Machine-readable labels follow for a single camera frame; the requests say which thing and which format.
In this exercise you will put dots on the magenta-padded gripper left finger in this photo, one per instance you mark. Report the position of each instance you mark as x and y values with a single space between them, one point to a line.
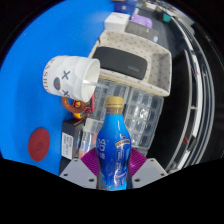
78 172

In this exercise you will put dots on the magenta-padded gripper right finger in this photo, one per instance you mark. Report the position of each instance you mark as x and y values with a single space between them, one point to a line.
148 170

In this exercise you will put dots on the blue drink bottle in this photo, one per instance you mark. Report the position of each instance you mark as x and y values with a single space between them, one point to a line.
113 146

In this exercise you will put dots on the black box with white label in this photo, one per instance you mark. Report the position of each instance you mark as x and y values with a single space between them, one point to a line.
68 140

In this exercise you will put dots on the clear compartment organizer box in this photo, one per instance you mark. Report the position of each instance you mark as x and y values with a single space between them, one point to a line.
88 138

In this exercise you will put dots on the flat round red coaster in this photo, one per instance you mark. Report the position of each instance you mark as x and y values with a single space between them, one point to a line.
39 145

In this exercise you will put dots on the thin metal straw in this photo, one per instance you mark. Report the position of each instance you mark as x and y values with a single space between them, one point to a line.
100 84

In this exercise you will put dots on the white mug with face print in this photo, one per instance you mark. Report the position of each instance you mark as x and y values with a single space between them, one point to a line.
70 78

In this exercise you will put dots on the beige perforated plastic tray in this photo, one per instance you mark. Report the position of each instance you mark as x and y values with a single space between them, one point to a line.
156 66

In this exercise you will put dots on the black oblong speaker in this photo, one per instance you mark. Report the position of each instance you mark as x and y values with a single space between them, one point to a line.
120 62

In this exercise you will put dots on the dark grey box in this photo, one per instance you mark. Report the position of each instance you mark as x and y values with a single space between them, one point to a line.
141 32

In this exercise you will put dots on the purple container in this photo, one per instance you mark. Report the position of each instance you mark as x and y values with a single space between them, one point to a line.
141 21

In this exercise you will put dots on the small white box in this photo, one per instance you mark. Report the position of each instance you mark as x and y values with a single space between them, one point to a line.
116 22

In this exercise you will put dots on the blue box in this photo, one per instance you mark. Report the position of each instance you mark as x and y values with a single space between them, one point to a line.
127 8

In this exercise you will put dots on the dark wall shelf unit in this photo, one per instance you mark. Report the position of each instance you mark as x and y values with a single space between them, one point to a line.
196 100

